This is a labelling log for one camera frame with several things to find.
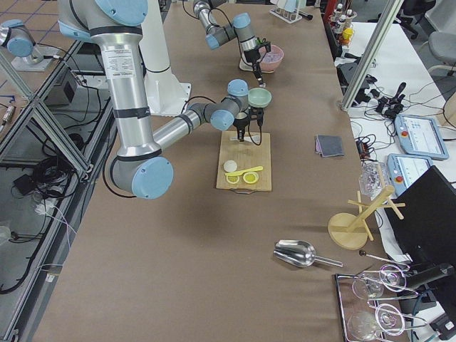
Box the upper lemon slices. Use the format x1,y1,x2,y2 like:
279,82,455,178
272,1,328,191
242,171,259,185

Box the wooden mug tree stand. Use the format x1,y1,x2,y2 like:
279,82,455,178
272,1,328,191
328,165,405,250

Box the pink bowl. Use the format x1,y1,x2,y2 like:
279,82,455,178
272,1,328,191
259,44,284,73

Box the yellow plastic knife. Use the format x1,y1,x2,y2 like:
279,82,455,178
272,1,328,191
225,165,264,177

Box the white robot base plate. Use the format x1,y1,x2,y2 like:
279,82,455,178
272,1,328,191
144,69,192,117

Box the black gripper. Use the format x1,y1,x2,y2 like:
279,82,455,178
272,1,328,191
233,110,264,142
244,41,271,86

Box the clear plastic container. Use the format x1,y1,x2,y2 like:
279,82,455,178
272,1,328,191
358,162,390,197

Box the grey folded cloth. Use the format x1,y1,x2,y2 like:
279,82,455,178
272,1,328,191
315,135,344,157

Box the blue teach pendant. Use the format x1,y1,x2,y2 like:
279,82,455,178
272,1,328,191
387,153,433,196
394,114,450,160

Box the metal ice scoop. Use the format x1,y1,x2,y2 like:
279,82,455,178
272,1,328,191
273,239,343,268

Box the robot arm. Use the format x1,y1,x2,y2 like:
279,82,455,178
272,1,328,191
193,1,271,88
58,0,252,200

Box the lower lemon slice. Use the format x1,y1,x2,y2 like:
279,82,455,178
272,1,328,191
225,175,240,185

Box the mint green bowl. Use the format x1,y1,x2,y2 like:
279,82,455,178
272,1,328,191
248,88,272,108

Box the white steamed bun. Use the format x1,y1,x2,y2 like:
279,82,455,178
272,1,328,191
223,160,238,173

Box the bamboo cutting board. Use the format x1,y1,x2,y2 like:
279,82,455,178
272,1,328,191
216,130,272,192

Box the clear ice cube pile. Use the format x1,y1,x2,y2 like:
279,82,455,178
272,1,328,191
261,51,283,64

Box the black monitor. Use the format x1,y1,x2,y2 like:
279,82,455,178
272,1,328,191
385,166,455,321

